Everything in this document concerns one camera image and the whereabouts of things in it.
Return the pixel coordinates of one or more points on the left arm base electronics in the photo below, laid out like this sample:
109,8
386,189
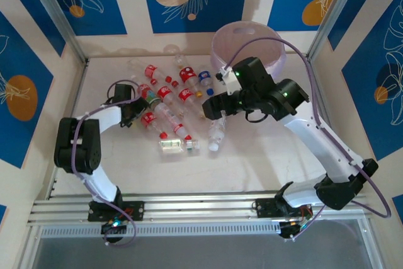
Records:
114,228

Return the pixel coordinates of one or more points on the red spotted label yellow-cap bottle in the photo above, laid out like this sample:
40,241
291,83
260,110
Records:
187,74

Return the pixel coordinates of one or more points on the long clear red-cap bottle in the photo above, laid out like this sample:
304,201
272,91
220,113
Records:
168,116

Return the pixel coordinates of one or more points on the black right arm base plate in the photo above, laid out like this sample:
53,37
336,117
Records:
267,207

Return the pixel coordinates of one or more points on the aluminium frame post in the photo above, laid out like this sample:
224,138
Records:
332,10
56,14

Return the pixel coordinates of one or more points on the white label plastic bottle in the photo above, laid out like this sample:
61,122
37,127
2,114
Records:
191,146

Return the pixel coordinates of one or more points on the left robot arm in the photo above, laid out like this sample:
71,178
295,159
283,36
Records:
77,146

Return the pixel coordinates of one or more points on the lilac plastic bin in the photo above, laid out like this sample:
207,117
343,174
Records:
270,45

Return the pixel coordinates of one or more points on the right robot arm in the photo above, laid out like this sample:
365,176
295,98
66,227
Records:
330,152

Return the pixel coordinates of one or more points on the blue label blue-cap bottle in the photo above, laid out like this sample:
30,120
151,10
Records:
204,77

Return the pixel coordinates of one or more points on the red and green label bottle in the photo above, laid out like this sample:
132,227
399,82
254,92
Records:
147,92

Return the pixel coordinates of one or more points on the clear unlabelled plastic bottle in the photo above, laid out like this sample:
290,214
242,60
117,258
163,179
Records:
176,54

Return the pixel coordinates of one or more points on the aluminium mounting rail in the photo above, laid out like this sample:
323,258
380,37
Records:
201,206

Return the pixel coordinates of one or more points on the red label plastic bottle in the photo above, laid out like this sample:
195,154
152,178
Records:
185,94
148,119
164,92
150,71

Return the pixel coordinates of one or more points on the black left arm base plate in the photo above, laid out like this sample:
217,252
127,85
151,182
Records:
132,210

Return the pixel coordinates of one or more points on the clear bottle with white cap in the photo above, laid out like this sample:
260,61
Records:
215,138

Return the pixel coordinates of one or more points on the green label plastic bottle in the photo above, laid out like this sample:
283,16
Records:
171,146

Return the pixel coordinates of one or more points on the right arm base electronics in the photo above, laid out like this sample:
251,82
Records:
292,228

